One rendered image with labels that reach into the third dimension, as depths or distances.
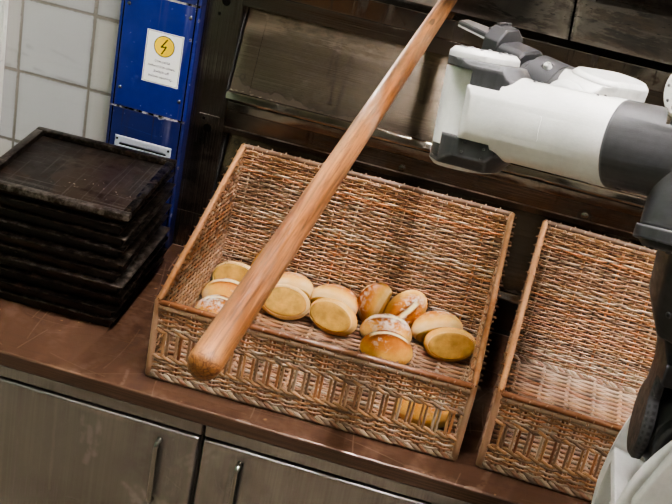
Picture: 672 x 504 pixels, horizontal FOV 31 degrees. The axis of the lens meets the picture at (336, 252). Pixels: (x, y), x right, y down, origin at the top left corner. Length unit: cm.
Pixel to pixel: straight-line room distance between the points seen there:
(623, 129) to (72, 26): 149
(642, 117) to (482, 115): 17
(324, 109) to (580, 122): 117
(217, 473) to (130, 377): 22
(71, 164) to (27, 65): 32
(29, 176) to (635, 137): 131
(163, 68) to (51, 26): 25
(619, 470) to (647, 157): 54
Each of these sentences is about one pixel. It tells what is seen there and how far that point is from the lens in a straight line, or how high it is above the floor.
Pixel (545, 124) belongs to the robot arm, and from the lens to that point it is 122.
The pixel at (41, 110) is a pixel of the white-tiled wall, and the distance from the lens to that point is 255.
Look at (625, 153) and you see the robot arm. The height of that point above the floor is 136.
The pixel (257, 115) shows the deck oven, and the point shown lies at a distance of 238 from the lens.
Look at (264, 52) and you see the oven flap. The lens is 235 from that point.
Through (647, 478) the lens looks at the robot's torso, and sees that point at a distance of 148.
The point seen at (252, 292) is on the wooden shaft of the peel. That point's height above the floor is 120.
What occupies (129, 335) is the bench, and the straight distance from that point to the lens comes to 220.
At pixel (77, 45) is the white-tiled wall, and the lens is 247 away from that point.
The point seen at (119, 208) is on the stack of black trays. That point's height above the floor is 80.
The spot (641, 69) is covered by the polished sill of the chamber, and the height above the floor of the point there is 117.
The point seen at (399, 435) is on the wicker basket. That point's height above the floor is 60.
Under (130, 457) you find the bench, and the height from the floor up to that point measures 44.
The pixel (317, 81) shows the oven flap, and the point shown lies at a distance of 232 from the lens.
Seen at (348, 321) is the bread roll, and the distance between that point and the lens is 225.
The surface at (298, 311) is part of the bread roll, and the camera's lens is 227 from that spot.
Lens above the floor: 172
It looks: 26 degrees down
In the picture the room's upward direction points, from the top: 12 degrees clockwise
